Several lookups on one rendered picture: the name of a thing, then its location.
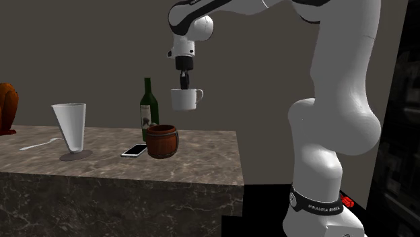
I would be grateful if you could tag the green wine bottle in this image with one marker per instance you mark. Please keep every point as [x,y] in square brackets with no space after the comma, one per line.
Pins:
[149,106]

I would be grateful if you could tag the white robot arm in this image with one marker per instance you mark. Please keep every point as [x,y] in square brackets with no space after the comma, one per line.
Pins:
[338,108]

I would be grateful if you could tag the brown wooden barrel mug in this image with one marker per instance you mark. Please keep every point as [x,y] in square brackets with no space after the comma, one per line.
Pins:
[162,141]

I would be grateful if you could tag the white spoon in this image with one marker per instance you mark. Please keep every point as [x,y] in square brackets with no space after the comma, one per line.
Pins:
[39,144]

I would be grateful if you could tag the dark shelf unit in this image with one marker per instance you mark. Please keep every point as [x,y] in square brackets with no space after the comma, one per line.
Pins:
[395,131]

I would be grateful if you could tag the black robot stand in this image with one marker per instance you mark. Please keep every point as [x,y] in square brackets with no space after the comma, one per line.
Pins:
[256,210]

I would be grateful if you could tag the white mug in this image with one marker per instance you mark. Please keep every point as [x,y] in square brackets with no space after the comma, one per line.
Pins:
[183,99]

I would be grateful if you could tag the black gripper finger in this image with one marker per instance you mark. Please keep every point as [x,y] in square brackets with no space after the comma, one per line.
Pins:
[184,80]

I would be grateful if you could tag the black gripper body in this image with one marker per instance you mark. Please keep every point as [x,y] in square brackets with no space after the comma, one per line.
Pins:
[184,62]

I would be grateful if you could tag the orange-brown rounded object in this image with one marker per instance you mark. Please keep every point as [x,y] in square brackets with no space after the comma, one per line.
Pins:
[7,108]

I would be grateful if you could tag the white smartphone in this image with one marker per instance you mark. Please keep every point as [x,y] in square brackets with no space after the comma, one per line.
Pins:
[134,150]

